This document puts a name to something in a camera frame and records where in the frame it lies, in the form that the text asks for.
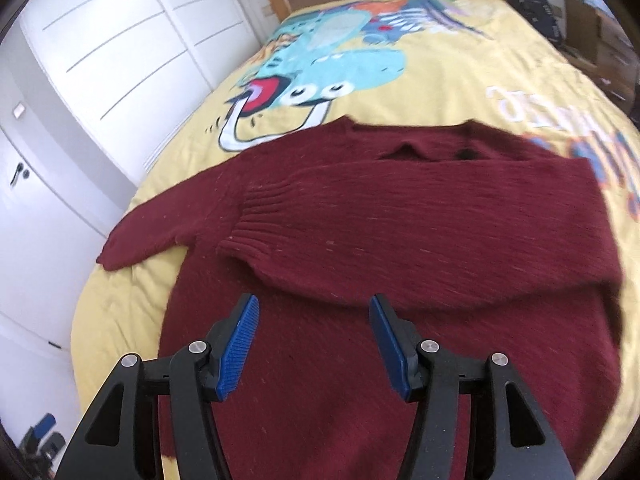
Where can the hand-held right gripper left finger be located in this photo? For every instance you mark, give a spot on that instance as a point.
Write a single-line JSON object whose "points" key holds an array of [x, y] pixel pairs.
{"points": [[240, 345]]}

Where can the yellow printed blanket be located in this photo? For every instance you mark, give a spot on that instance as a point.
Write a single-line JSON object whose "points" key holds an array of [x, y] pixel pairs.
{"points": [[430, 95]]}

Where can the black bag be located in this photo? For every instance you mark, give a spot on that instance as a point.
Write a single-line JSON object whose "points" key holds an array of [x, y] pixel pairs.
{"points": [[537, 7]]}

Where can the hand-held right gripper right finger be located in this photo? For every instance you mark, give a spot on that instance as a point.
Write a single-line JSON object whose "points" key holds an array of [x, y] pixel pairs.
{"points": [[391, 347]]}

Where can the maroon knit sweater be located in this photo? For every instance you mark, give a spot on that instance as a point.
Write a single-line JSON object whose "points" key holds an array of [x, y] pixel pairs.
{"points": [[400, 220]]}

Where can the white wardrobe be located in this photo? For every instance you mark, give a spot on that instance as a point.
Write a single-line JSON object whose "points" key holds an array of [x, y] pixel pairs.
{"points": [[125, 35]]}

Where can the white door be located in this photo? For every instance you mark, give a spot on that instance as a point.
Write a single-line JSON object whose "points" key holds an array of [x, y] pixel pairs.
{"points": [[45, 240]]}

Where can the white light switch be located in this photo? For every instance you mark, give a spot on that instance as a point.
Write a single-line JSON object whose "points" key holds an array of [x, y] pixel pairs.
{"points": [[19, 110]]}

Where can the blue and black device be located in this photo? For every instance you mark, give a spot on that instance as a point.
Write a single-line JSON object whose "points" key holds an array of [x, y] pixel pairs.
{"points": [[42, 437]]}

